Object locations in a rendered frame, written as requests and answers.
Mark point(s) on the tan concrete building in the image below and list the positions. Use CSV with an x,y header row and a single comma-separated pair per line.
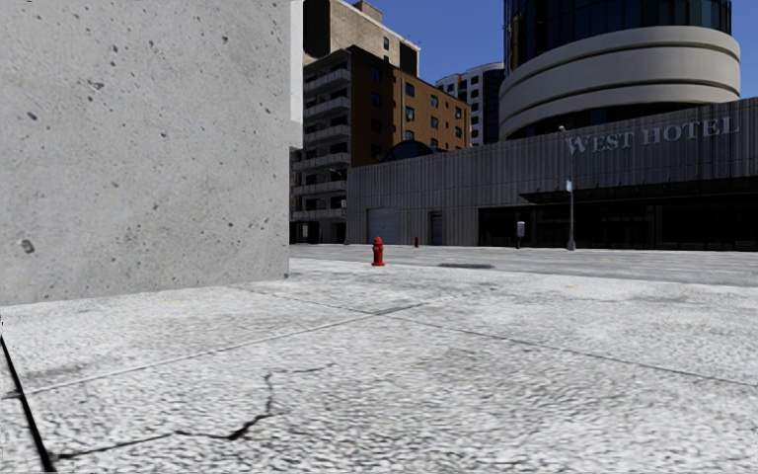
x,y
355,29

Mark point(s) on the pale concrete building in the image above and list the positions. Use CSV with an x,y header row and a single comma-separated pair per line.
x,y
142,142

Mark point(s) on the white box on a post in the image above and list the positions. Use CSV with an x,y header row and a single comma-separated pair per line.
x,y
520,230

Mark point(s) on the grey hotel building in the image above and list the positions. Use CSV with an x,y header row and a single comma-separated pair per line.
x,y
592,118

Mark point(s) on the brown brick building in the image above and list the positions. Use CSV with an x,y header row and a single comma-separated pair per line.
x,y
379,118

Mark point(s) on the white tower building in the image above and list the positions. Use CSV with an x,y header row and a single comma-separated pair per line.
x,y
479,101

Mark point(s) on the grey street lamp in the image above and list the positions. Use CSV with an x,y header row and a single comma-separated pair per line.
x,y
571,195

